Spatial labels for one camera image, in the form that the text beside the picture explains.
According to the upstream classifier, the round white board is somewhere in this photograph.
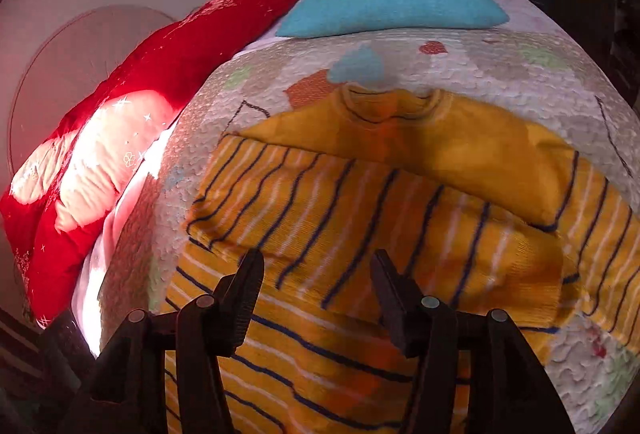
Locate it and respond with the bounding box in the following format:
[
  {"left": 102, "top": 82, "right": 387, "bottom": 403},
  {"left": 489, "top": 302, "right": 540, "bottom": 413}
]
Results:
[{"left": 7, "top": 5, "right": 176, "bottom": 175}]

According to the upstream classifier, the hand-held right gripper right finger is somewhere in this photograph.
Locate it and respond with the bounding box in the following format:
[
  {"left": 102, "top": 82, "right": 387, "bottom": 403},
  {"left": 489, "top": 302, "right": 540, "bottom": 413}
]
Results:
[{"left": 370, "top": 249, "right": 576, "bottom": 434}]

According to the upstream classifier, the quilted heart print bedspread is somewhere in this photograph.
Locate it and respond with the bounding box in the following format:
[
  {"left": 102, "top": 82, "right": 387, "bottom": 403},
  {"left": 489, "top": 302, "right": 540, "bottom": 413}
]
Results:
[{"left": 97, "top": 0, "right": 640, "bottom": 434}]

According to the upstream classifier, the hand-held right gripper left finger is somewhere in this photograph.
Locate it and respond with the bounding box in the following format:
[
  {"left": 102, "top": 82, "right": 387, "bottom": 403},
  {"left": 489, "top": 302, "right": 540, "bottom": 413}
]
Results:
[{"left": 57, "top": 248, "right": 266, "bottom": 434}]

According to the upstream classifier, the red pillow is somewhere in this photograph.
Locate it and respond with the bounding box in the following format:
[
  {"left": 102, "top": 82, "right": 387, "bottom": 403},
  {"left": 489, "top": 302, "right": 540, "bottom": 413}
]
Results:
[{"left": 0, "top": 0, "right": 312, "bottom": 330}]

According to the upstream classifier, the orange striped blanket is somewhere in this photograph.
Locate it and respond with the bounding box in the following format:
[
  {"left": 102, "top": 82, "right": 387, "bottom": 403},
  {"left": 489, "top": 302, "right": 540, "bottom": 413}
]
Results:
[{"left": 162, "top": 86, "right": 640, "bottom": 434}]

